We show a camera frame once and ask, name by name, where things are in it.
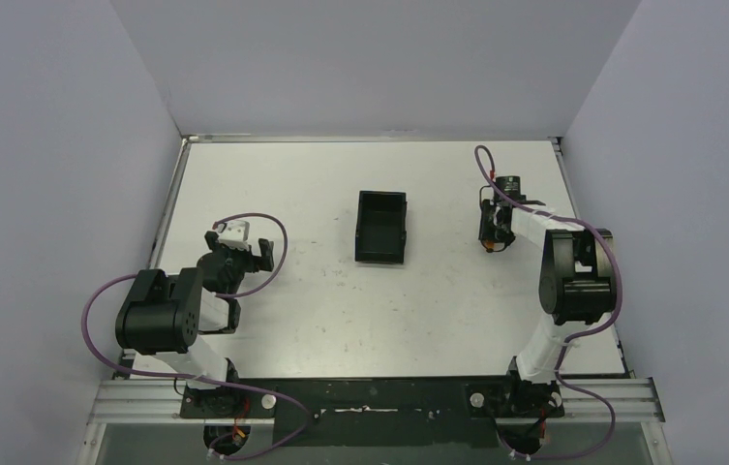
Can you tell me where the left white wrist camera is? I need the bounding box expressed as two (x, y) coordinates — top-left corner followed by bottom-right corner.
(216, 220), (251, 251)

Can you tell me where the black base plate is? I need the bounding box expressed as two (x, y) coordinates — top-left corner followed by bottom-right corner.
(179, 373), (564, 449)

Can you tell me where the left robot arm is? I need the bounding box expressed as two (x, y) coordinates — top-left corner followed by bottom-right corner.
(115, 221), (275, 418)

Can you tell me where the aluminium front rail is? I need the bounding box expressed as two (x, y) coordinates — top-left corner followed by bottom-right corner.
(89, 378), (666, 425)

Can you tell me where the black plastic bin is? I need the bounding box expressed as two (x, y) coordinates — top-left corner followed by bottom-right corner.
(354, 191), (408, 264)

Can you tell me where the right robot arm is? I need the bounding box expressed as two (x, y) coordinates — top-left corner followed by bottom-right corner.
(478, 175), (616, 416)

